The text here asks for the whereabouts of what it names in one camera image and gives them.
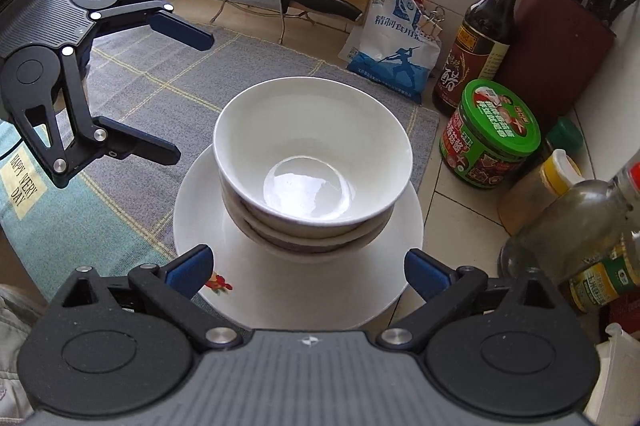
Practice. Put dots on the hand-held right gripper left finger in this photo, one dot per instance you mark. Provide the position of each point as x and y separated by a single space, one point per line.
192 271

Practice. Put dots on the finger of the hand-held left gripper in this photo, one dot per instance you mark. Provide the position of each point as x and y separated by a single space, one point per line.
180 31
135 143

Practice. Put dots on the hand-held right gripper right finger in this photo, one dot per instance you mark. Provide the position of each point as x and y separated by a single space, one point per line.
425 276

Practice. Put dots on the white plate with fruit print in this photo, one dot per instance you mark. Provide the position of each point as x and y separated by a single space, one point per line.
280 291

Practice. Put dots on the white bowl with pink flowers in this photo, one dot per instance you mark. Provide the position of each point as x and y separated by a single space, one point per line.
310 131
310 251
300 233

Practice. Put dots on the grey teal checked dish cloth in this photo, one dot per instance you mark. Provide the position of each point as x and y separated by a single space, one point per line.
150 71

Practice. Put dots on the yellow lid spice jar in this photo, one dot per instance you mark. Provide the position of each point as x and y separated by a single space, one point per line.
535 196

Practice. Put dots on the glass bottle with red cap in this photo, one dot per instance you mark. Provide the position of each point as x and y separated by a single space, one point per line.
565 226

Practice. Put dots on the green lidded sauce jar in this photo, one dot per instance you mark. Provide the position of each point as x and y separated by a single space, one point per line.
487 131

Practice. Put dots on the clear bottle with green label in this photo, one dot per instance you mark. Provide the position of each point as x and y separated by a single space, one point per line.
605 281

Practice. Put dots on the person's grey trousers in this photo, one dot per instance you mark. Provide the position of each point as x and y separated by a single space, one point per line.
15 356

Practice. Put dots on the small green lid jar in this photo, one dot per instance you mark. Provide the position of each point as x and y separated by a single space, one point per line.
565 133

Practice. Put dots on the white plastic container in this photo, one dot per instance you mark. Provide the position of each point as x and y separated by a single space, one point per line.
620 356

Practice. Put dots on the white blue salt bag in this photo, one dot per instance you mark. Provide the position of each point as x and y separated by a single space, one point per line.
395 56

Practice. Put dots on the dark vinegar bottle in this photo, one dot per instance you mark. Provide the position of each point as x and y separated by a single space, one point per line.
475 46

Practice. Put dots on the maroon knife block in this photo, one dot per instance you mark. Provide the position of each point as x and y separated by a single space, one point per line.
555 46

